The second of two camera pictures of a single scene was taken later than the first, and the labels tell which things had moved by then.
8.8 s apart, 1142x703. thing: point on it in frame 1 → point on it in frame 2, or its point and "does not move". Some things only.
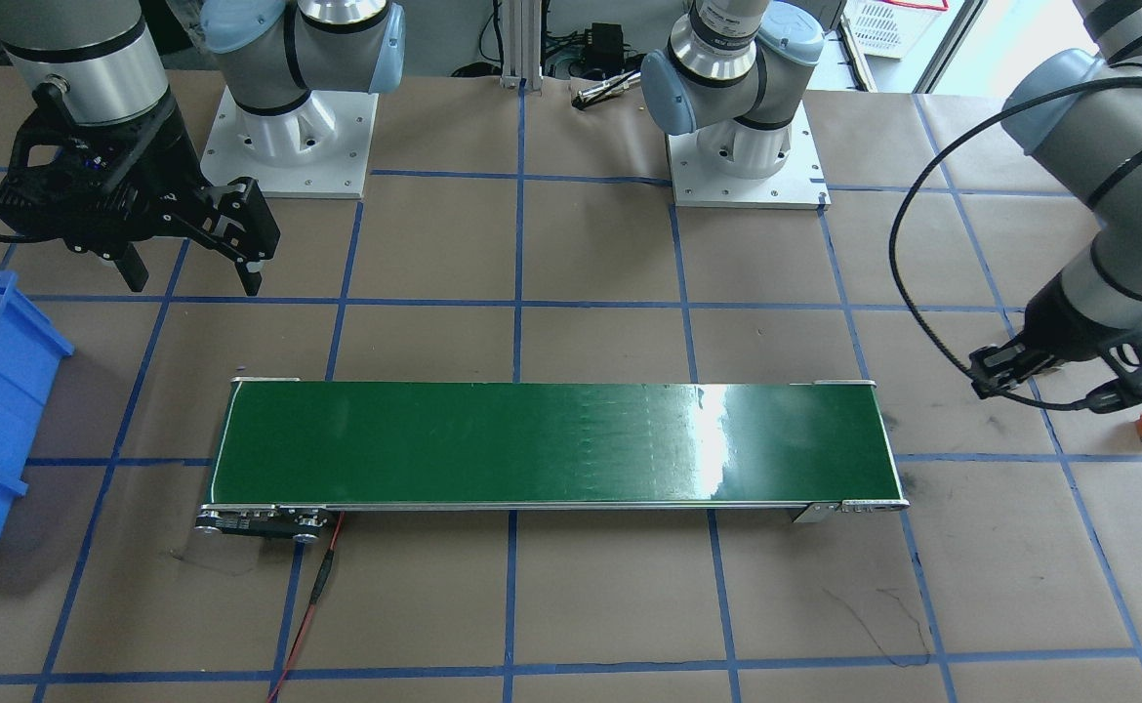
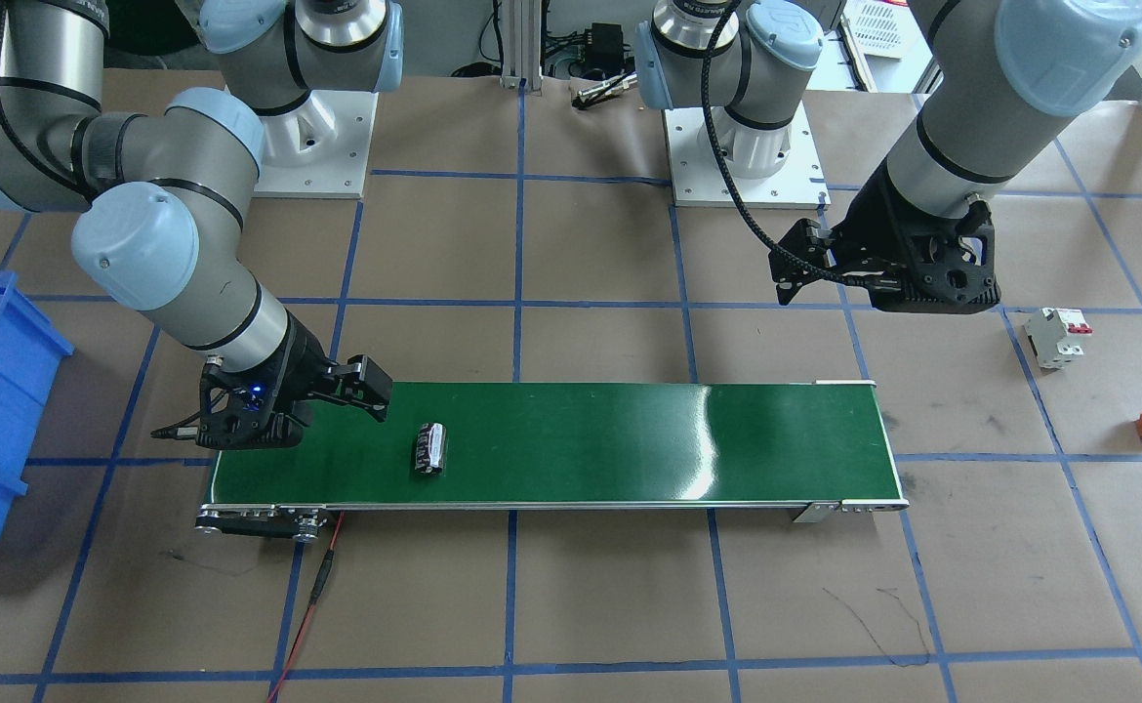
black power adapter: (604, 48) does not move
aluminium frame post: (521, 38) does not move
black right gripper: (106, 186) → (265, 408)
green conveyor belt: (290, 455) does not move
